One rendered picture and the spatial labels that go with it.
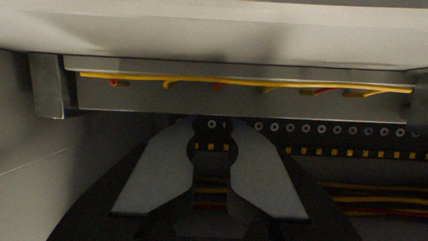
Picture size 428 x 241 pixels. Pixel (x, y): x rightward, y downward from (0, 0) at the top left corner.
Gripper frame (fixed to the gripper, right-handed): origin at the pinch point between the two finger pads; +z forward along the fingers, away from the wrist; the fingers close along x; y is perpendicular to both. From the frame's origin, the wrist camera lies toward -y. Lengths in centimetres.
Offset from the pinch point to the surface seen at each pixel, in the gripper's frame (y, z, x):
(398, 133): 5.6, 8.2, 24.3
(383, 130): 5.3, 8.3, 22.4
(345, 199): 13.2, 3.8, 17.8
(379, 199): 13.1, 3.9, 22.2
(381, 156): 8.5, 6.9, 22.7
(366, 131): 5.5, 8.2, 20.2
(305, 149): 8.0, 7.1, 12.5
